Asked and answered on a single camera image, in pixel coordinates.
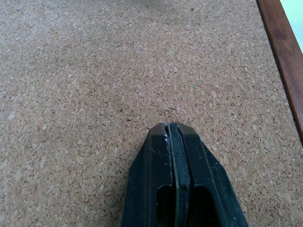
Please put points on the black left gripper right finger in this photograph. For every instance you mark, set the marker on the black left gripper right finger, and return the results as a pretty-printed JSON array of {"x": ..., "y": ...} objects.
[{"x": 208, "y": 179}]

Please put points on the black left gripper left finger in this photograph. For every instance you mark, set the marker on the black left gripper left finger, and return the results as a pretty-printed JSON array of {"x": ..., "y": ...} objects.
[{"x": 146, "y": 179}]

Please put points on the cork board with wooden frame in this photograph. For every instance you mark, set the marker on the cork board with wooden frame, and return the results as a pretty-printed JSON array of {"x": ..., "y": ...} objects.
[{"x": 94, "y": 82}]

